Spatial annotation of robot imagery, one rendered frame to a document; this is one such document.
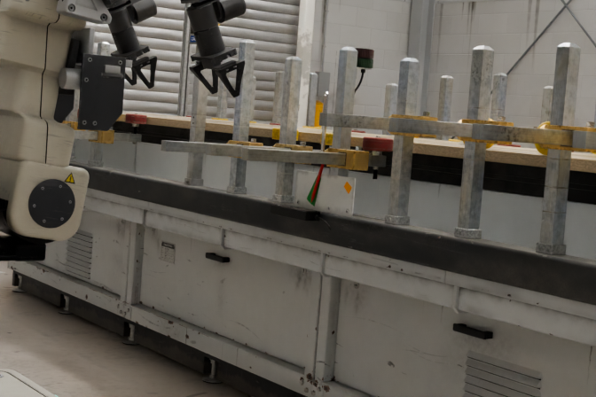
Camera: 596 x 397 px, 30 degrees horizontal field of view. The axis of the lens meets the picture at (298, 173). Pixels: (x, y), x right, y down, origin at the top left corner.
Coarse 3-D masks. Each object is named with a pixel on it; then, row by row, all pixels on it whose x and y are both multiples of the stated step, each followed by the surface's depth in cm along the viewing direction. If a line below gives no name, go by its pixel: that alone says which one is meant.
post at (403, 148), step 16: (400, 64) 273; (416, 64) 271; (400, 80) 273; (416, 80) 272; (400, 96) 272; (416, 96) 272; (400, 112) 272; (400, 144) 272; (400, 160) 272; (400, 176) 272; (400, 192) 272; (400, 208) 272
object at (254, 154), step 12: (252, 156) 272; (264, 156) 274; (276, 156) 276; (288, 156) 278; (300, 156) 280; (312, 156) 282; (324, 156) 284; (336, 156) 287; (372, 156) 293; (384, 156) 295
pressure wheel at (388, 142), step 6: (366, 138) 293; (372, 138) 292; (378, 138) 292; (384, 138) 292; (390, 138) 295; (366, 144) 293; (372, 144) 292; (378, 144) 292; (384, 144) 292; (390, 144) 294; (366, 150) 294; (372, 150) 292; (378, 150) 292; (384, 150) 292; (390, 150) 294
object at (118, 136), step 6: (78, 132) 406; (84, 132) 408; (90, 132) 409; (96, 132) 410; (78, 138) 406; (84, 138) 408; (90, 138) 409; (96, 138) 410; (114, 138) 415; (120, 138) 416; (126, 138) 417; (132, 138) 419; (138, 138) 420
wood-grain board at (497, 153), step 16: (128, 112) 563; (208, 128) 384; (224, 128) 376; (256, 128) 360; (304, 128) 421; (352, 144) 318; (416, 144) 296; (432, 144) 291; (448, 144) 306; (496, 160) 272; (512, 160) 267; (528, 160) 263; (544, 160) 259; (576, 160) 251; (592, 160) 248
